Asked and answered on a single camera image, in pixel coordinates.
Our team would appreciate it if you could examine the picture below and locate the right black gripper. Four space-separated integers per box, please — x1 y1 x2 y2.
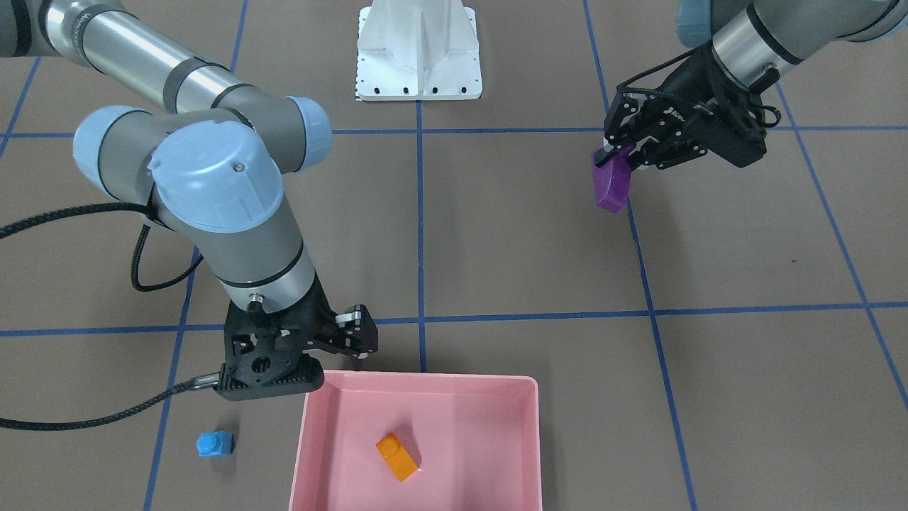
215 278 379 402

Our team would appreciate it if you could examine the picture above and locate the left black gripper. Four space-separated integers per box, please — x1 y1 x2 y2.
593 46 774 172

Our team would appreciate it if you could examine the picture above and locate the purple block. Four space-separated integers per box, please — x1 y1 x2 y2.
591 151 632 214

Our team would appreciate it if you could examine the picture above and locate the orange block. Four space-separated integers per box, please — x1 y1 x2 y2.
375 431 422 482

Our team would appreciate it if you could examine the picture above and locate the small blue block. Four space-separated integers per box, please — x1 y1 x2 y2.
195 431 234 457

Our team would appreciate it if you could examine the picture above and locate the pink plastic box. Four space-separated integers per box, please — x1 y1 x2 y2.
289 370 543 510

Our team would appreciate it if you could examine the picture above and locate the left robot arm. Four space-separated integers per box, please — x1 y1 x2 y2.
592 1 906 170

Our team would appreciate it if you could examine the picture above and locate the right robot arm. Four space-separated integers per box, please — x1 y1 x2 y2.
2 1 377 401

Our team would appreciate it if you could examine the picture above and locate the white camera stand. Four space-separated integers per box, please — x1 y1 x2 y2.
355 1 483 101

